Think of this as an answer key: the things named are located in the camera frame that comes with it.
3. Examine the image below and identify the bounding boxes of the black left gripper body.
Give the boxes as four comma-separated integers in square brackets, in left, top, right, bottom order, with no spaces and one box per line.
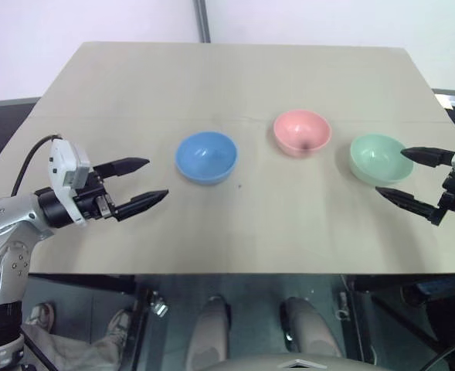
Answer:
[72,168,119,222]

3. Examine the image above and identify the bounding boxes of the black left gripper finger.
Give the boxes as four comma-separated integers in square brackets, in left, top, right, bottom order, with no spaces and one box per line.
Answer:
[114,189,170,223]
[94,157,151,180]

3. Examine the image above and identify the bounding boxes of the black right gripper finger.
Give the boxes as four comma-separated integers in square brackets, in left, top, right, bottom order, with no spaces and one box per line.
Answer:
[375,186,446,226]
[400,146,455,168]

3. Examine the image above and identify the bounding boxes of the green bowl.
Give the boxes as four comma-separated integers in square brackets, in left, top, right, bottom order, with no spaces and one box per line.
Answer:
[348,133,415,185]

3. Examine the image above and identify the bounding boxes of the blue bowl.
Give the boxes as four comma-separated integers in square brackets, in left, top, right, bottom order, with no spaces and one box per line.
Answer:
[175,131,239,186]

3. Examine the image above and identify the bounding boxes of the table caster wheel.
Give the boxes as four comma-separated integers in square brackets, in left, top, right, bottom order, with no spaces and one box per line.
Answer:
[336,291,351,322]
[148,291,170,318]

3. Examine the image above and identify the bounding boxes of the white sneaker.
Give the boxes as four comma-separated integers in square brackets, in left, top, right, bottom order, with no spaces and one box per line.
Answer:
[104,308,133,349]
[25,301,56,332]

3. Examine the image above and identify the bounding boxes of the red bowl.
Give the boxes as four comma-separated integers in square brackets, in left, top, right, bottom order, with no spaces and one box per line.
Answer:
[272,109,332,158]

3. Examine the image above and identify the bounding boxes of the grey left robot leg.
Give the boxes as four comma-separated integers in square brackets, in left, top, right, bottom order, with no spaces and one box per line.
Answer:
[184,295,233,371]

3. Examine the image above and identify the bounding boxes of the grey robot leg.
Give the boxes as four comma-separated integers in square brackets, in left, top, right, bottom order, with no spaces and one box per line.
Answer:
[280,296,343,359]
[184,295,233,371]

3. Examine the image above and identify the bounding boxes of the beige person trousers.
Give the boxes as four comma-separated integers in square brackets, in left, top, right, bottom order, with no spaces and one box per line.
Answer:
[19,323,124,371]

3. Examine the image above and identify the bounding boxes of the grey right robot leg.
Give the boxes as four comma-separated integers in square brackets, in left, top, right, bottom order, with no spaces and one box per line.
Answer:
[280,296,343,359]

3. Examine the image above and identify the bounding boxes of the grey vertical pole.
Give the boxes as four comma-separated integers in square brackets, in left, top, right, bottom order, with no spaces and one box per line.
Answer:
[193,0,212,43]

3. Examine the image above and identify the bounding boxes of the grey robot torso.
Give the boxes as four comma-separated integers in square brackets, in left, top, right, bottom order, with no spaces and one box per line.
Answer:
[210,352,372,371]

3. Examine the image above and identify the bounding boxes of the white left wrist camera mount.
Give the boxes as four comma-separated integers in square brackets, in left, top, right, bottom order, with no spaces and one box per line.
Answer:
[48,138,92,226]

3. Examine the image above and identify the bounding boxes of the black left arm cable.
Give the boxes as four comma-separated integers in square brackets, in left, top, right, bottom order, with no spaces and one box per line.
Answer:
[11,134,64,198]

